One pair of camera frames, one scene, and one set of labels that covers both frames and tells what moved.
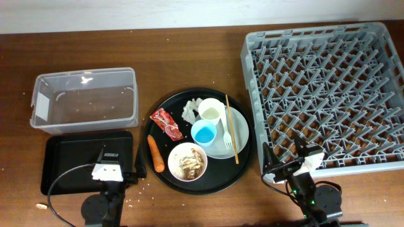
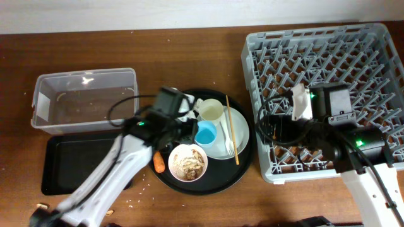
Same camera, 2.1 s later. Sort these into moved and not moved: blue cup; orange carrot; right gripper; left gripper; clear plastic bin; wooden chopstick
Moved: right gripper; left gripper
Not moved: clear plastic bin; wooden chopstick; orange carrot; blue cup
